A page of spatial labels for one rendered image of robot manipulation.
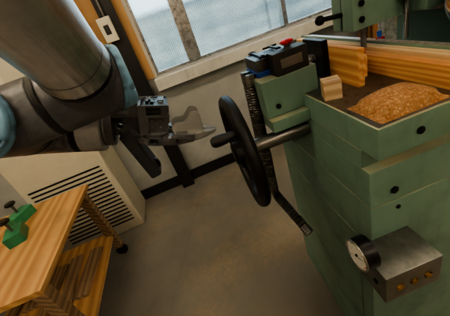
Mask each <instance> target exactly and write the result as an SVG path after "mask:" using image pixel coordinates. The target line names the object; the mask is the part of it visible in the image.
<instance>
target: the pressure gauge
mask: <svg viewBox="0 0 450 316"><path fill-rule="evenodd" d="M346 248H347V249H348V252H349V254H350V256H351V257H352V260H353V261H354V262H355V264H356V265H357V266H358V268H359V269H360V270H362V271H363V272H368V271H370V270H372V269H375V268H377V267H379V266H381V257H380V255H379V253H378V251H377V249H376V247H375V245H373V243H372V242H371V241H370V240H369V239H368V238H367V237H366V236H365V235H363V234H358V235H357V236H354V237H351V238H348V239H346ZM355 254H357V255H358V257H356V256H355ZM359 258H360V259H359ZM362 261H363V262H362Z"/></svg>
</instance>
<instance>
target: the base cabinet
mask: <svg viewBox="0 0 450 316"><path fill-rule="evenodd" d="M283 146H284V150H285V155H286V158H287V164H288V168H289V173H290V176H291V182H292V185H293V191H294V194H295V200H296V203H297V209H298V212H299V215H301V216H302V218H303V219H304V220H305V221H306V222H307V223H308V224H309V225H310V226H311V227H312V229H313V232H312V233H311V234H310V235H308V236H306V235H304V234H303V236H304V239H305V245H306V249H307V254H308V256H309V258H310V259H311V261H312V263H313V264H314V266H315V267H316V269H317V271H318V272H319V274H320V275H321V277H322V279H323V280H324V282H325V283H326V285H327V287H328V288H329V290H330V291H331V293H332V295H333V296H334V298H335V299H336V301H337V303H338V304H339V306H340V307H341V308H342V311H343V312H344V313H345V315H346V316H450V176H449V177H446V178H444V179H442V180H439V181H436V182H435V183H432V184H430V185H427V186H425V187H422V188H420V189H418V190H415V191H412V192H410V193H408V194H406V195H403V196H401V197H398V198H396V199H394V200H391V201H389V202H386V203H384V204H382V205H379V206H376V207H375V208H369V207H368V206H367V205H366V204H365V203H364V202H363V201H361V200H360V199H359V198H358V197H357V196H356V195H354V194H353V193H352V192H351V191H350V190H349V189H348V188H347V187H346V186H344V185H343V184H342V183H341V182H340V181H339V180H337V179H336V178H335V177H334V176H333V175H332V174H331V173H330V172H329V171H328V170H326V169H325V168H324V167H323V166H322V165H320V164H319V163H318V162H317V161H316V160H315V159H314V158H313V157H312V156H311V155H310V154H308V153H307V152H306V151H305V150H304V149H302V148H301V147H300V146H299V145H298V144H296V142H294V140H293V139H292V140H290V141H287V142H285V143H283ZM405 226H408V227H409V228H411V229H412V230H413V231H414V232H416V233H417V234H418V235H419V236H420V237H421V238H423V239H424V240H425V241H427V242H428V243H429V244H430V245H431V246H432V247H434V248H435V249H436V250H438V251H439V252H440V253H441V254H442V255H443V261H442V265H441V272H440V275H439V280H437V281H435V282H433V283H430V284H428V285H426V286H423V287H421V288H419V289H417V290H415V291H412V292H410V293H407V294H405V295H403V296H401V297H399V298H396V299H394V300H391V301H389V302H387V303H385V302H384V300H383V299H382V297H381V296H380V295H379V294H378V293H377V292H376V290H375V289H374V287H373V286H372V285H371V284H370V283H369V282H368V280H367V279H366V277H365V276H364V275H363V274H362V273H361V272H360V270H359V268H358V266H357V265H356V264H355V262H354V261H353V260H352V257H351V256H350V254H349V252H348V249H347V248H346V239H348V238H351V237H354V236H357V235H358V234H363V235H365V236H366V237H367V238H368V239H369V240H370V241H372V240H375V239H377V238H379V237H381V236H384V235H386V234H389V233H391V232H393V231H396V230H398V229H401V228H403V227H405Z"/></svg>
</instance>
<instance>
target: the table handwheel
mask: <svg viewBox="0 0 450 316"><path fill-rule="evenodd" d="M218 106H219V110H220V115H221V118H222V122H223V125H224V128H225V131H226V133H227V132H230V131H235V132H236V135H237V137H238V138H237V139H235V140H233V141H231V142H230V148H231V151H232V154H233V156H234V158H235V161H236V163H237V164H238V166H239V168H240V170H241V172H242V175H243V177H244V179H245V182H246V184H247V186H248V188H249V190H250V192H251V194H252V196H253V197H254V199H255V200H256V202H257V204H258V205H260V206H262V207H267V206H268V205H269V204H270V202H271V189H270V185H269V181H268V178H267V174H266V171H265V167H264V165H263V161H262V159H261V157H260V152H262V151H265V150H267V149H270V148H272V147H275V146H277V145H280V144H282V143H285V142H287V141H290V140H292V139H295V138H297V137H300V136H303V135H306V134H307V133H310V131H311V129H310V126H309V123H308V122H307V121H305V122H304V123H301V124H298V125H295V126H293V127H290V128H288V129H285V130H283V131H280V132H278V133H274V132H271V133H269V134H266V135H263V136H261V137H258V138H256V139H253V136H252V134H251V131H250V129H249V127H248V125H247V123H246V121H245V119H244V117H243V115H242V113H241V111H240V109H239V108H238V106H237V105H236V103H235V102H234V101H233V100H232V99H231V98H230V97H229V96H226V95H224V96H221V97H220V99H219V101H218Z"/></svg>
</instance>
